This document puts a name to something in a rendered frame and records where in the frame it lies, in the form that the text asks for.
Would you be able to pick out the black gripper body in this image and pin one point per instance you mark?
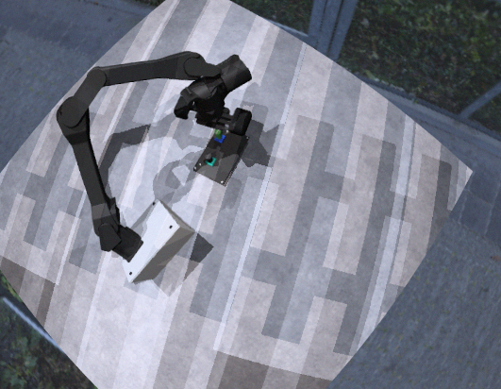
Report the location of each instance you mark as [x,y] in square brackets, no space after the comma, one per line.
[238,122]

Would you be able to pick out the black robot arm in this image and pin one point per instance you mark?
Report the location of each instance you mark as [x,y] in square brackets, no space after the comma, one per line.
[74,121]

